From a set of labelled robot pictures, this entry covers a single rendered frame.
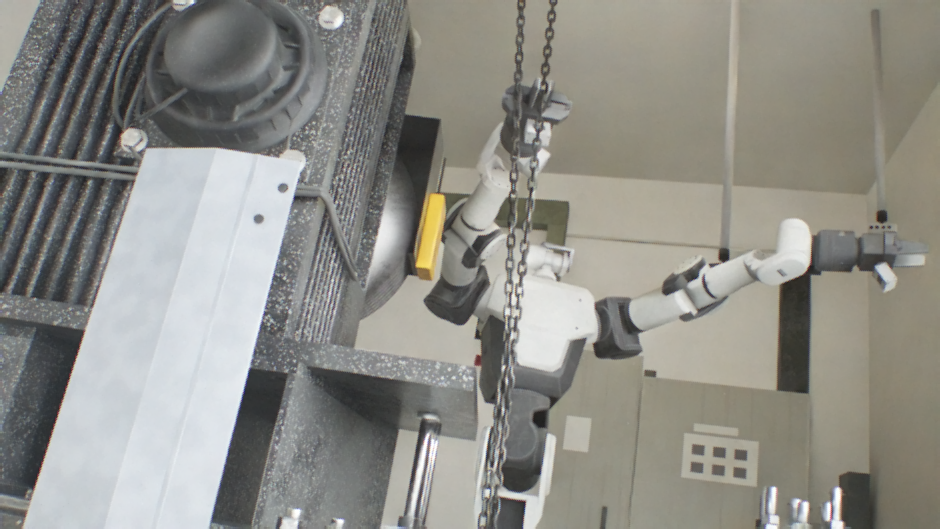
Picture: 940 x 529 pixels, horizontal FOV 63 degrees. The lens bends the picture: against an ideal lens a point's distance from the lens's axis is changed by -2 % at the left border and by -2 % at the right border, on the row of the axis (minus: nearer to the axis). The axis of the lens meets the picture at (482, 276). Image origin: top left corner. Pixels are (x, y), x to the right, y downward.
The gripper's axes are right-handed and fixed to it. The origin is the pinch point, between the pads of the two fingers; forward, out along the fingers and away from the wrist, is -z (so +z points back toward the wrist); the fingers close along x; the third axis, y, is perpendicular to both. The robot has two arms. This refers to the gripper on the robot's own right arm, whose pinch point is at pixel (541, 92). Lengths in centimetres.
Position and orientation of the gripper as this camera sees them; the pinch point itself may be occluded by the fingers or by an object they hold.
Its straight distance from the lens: 141.8
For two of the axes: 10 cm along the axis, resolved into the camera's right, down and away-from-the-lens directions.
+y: 1.3, -9.4, 3.0
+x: -9.8, -1.6, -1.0
